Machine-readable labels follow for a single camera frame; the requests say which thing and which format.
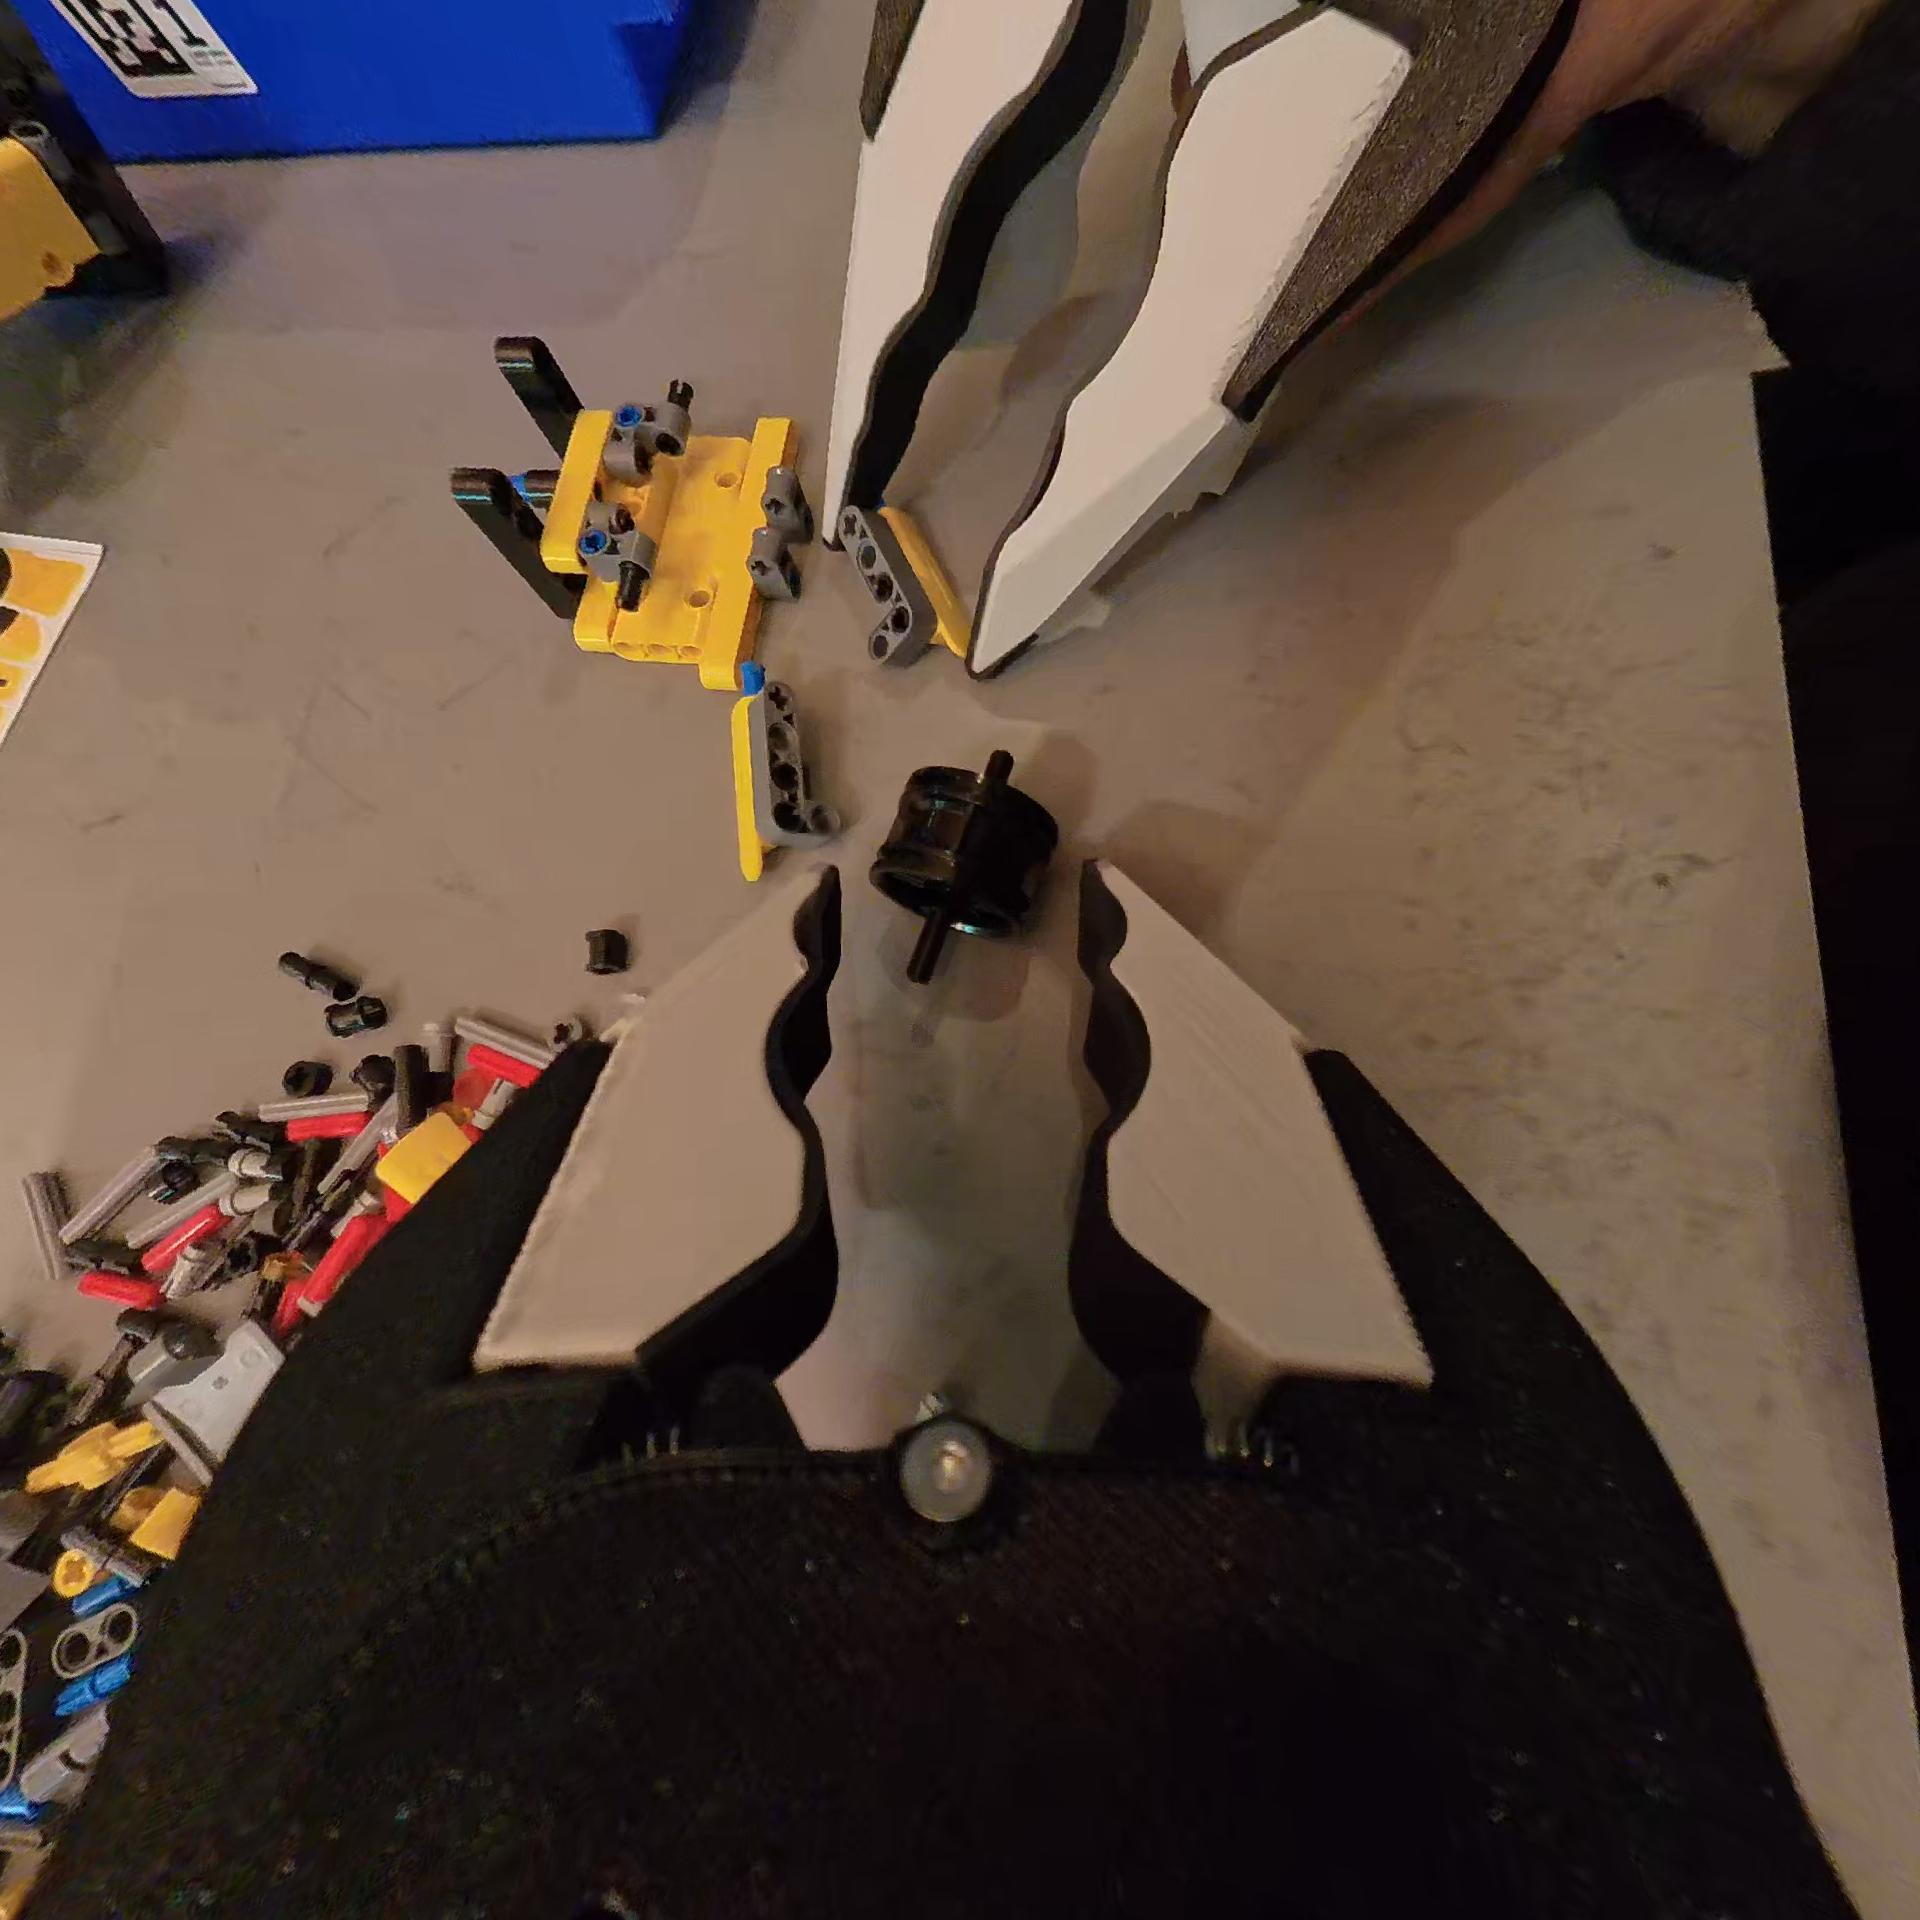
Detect person's right hand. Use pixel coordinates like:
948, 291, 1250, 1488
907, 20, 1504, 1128
1432, 0, 1824, 280

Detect person's black sweater torso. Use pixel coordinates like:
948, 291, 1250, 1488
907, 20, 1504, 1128
1752, 358, 1920, 1920

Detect yellow sticker sheet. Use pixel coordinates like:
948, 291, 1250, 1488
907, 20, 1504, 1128
0, 532, 106, 747

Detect small yellow panel grey beam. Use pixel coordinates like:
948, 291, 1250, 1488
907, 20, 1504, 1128
729, 661, 844, 884
835, 504, 972, 665

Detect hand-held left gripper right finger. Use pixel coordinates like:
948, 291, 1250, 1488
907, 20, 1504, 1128
1077, 859, 1434, 1443

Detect blue plastic bin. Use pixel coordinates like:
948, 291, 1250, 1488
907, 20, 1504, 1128
11, 0, 696, 165

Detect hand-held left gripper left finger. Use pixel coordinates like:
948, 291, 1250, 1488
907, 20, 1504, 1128
473, 867, 841, 1374

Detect person's right forearm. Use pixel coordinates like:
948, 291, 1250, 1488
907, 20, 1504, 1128
1568, 0, 1920, 394

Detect black wheel hub with axle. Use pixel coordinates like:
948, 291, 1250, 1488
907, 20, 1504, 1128
871, 749, 1060, 986

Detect yellow brick plate assembly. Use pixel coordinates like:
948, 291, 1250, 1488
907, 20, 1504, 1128
451, 336, 819, 696

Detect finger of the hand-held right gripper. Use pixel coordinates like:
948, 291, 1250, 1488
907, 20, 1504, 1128
824, 0, 1156, 549
965, 0, 1423, 683

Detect yellow black toy vehicle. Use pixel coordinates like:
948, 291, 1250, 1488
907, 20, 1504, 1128
0, 117, 169, 321

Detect pile of small brick parts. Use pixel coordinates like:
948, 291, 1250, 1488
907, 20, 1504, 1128
0, 1012, 594, 1869

